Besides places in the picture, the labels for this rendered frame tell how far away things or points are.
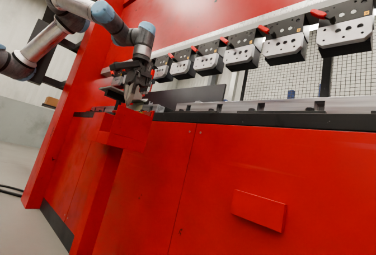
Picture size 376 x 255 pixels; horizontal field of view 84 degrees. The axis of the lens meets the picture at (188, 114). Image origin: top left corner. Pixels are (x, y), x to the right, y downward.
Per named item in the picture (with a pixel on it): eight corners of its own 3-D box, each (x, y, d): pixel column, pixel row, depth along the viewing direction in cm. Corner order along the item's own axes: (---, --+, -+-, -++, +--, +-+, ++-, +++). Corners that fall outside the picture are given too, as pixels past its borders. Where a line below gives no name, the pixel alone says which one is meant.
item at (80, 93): (19, 199, 188) (100, -9, 238) (107, 202, 246) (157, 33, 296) (24, 208, 171) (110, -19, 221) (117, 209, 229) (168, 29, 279)
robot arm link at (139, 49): (140, 42, 84) (130, 47, 89) (138, 53, 83) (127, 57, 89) (155, 51, 89) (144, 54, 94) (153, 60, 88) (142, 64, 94)
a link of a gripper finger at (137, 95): (141, 108, 85) (146, 86, 86) (128, 104, 81) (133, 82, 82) (137, 108, 87) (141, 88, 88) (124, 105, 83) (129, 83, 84)
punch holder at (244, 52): (221, 64, 102) (228, 35, 105) (231, 72, 108) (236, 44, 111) (250, 58, 91) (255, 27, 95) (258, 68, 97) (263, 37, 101)
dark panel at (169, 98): (135, 128, 238) (145, 92, 248) (136, 128, 239) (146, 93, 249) (214, 136, 159) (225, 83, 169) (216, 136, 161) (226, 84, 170)
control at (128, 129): (85, 139, 87) (99, 99, 91) (119, 147, 98) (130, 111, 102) (106, 144, 73) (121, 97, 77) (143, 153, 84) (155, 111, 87)
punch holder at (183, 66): (168, 74, 130) (175, 51, 133) (178, 80, 136) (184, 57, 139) (186, 71, 119) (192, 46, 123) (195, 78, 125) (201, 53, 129)
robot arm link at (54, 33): (-12, 60, 107) (67, -10, 104) (18, 74, 120) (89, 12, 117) (-7, 75, 102) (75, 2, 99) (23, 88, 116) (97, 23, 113)
